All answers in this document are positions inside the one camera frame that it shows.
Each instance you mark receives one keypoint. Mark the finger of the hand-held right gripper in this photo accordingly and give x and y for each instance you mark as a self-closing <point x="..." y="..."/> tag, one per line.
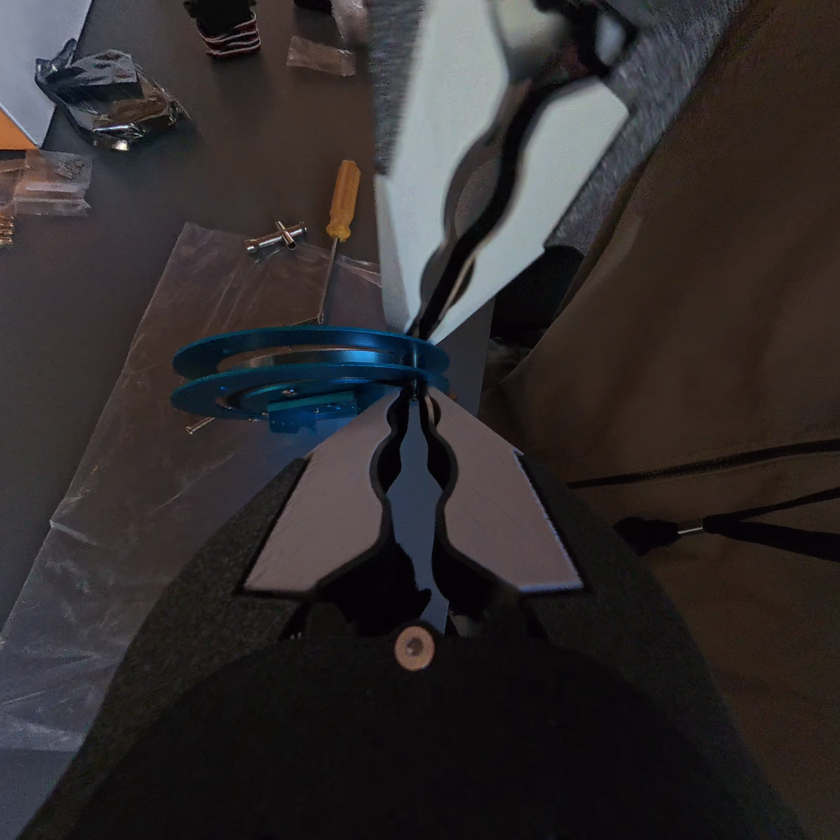
<point x="446" y="98"/>
<point x="558" y="197"/>

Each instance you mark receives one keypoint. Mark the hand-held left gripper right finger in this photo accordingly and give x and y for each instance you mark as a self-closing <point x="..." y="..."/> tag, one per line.
<point x="512" y="518"/>

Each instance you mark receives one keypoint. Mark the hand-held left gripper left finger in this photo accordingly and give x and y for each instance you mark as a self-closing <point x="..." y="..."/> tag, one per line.
<point x="328" y="518"/>

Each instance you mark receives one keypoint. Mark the blue metal turntable disc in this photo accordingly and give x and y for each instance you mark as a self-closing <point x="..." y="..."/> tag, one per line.
<point x="295" y="340"/>

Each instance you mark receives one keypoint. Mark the silver cross wrench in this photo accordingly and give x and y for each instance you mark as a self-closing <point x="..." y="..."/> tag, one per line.
<point x="275" y="239"/>

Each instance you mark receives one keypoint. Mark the small clear plastic bag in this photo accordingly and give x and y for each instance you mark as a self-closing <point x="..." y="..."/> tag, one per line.
<point x="321" y="56"/>

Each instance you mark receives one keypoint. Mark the large clear plastic bag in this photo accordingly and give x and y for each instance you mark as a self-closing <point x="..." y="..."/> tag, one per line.
<point x="164" y="492"/>

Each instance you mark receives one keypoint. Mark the dark striped object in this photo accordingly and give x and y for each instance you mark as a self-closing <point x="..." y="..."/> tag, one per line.
<point x="229" y="36"/>

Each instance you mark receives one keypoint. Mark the black crumpled bag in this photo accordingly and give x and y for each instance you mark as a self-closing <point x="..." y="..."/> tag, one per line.
<point x="111" y="98"/>

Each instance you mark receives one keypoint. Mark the pile of small parts bags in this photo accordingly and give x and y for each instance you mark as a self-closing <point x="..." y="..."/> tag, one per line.
<point x="52" y="184"/>

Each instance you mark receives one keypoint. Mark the white paper sheet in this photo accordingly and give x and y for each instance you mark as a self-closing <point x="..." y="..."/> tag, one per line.
<point x="39" y="52"/>

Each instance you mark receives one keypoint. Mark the orange cardboard box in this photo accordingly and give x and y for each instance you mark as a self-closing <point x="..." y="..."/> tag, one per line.
<point x="13" y="134"/>

